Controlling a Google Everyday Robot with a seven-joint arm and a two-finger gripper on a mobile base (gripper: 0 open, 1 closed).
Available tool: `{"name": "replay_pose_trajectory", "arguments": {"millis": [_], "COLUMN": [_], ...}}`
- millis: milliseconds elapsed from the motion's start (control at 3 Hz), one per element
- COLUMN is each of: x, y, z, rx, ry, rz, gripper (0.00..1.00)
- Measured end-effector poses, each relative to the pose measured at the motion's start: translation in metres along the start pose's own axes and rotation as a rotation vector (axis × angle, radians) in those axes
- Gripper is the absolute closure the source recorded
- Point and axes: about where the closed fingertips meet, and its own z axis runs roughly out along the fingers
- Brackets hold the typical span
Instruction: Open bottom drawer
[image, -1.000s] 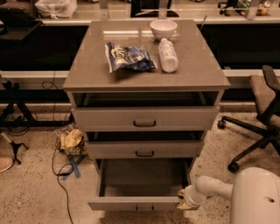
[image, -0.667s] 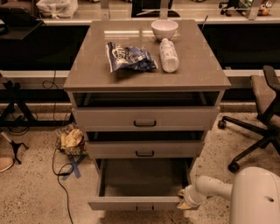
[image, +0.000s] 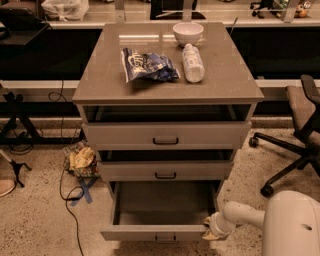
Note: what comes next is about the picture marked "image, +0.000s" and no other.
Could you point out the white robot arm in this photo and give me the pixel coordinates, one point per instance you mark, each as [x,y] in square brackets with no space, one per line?
[290,224]

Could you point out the white plastic bottle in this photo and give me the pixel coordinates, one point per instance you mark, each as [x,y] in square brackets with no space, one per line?
[193,66]

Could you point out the grey bottom drawer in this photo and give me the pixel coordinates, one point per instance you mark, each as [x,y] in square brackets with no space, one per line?
[161,211]

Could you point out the black office chair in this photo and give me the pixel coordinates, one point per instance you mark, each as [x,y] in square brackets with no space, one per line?
[304,104]

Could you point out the grey drawer cabinet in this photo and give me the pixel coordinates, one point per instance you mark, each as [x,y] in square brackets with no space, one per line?
[227,93]

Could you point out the blue tape cross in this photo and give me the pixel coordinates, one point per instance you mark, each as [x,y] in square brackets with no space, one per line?
[85,184]

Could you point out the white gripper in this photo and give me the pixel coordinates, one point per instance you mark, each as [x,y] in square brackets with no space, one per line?
[217,226]

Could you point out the grey drawer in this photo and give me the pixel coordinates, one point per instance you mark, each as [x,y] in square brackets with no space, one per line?
[161,211]
[165,170]
[166,136]

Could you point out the blue chip bag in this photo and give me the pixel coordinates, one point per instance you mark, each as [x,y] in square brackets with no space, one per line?
[147,66]

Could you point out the white bowl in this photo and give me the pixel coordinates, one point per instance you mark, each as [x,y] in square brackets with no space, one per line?
[187,33]

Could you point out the grey top drawer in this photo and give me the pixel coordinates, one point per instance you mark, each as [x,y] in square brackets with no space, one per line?
[166,136]

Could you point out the white plastic bag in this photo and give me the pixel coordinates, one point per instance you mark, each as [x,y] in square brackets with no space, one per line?
[65,10]

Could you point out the black table frame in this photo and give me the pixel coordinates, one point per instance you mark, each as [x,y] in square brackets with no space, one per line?
[20,130]

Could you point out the black tripod stand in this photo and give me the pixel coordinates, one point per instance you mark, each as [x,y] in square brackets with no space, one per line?
[15,166]

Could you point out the grey middle drawer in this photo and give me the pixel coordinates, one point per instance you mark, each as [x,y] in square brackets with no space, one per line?
[165,170]

